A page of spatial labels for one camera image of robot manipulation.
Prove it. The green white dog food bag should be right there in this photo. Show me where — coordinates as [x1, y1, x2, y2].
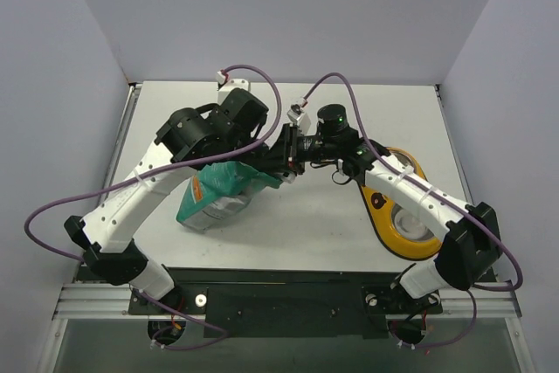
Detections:
[176, 162, 283, 231]

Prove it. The clear plastic scoop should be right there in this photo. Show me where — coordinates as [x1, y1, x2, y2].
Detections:
[279, 171, 297, 184]

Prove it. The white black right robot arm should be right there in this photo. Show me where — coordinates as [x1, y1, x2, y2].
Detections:
[272, 104, 503, 311]

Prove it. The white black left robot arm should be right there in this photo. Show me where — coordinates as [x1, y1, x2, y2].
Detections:
[64, 88, 269, 314]

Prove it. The yellow double bowl feeder tray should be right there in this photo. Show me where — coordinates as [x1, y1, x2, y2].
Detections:
[360, 147, 442, 260]

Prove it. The near steel bowl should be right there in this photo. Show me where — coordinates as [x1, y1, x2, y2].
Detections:
[390, 204, 433, 242]

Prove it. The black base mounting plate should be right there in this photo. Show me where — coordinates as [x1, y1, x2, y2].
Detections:
[126, 266, 442, 342]

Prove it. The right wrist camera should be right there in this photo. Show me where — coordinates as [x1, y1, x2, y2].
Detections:
[287, 103, 311, 135]

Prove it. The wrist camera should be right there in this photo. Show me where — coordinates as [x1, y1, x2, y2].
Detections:
[287, 103, 311, 135]
[215, 70, 251, 104]

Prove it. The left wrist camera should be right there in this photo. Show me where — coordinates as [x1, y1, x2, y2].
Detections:
[215, 70, 251, 104]

